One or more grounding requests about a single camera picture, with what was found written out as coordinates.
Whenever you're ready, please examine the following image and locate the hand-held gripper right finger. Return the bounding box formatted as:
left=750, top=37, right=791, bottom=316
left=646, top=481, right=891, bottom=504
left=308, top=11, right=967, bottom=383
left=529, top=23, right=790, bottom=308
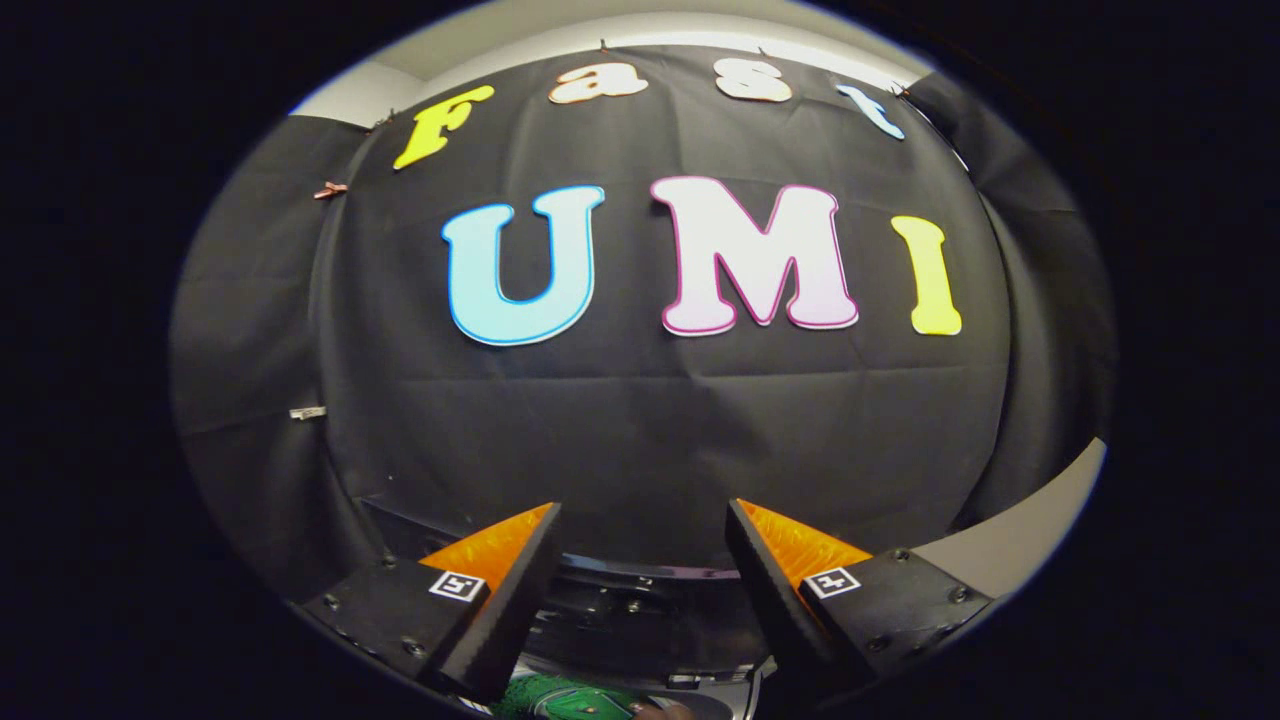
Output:
left=724, top=498, right=994, bottom=693

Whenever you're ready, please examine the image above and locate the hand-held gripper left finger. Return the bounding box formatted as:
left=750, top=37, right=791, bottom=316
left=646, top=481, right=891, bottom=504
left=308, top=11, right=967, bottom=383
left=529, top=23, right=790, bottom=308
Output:
left=300, top=502, right=564, bottom=706

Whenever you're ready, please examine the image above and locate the green polo shirt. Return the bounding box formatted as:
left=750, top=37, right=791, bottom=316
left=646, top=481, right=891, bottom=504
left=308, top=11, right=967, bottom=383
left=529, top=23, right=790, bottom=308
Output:
left=495, top=672, right=656, bottom=720

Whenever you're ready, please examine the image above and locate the black backdrop cloth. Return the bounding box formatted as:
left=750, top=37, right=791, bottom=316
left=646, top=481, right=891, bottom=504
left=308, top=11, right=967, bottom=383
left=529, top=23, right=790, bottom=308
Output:
left=170, top=45, right=1116, bottom=601

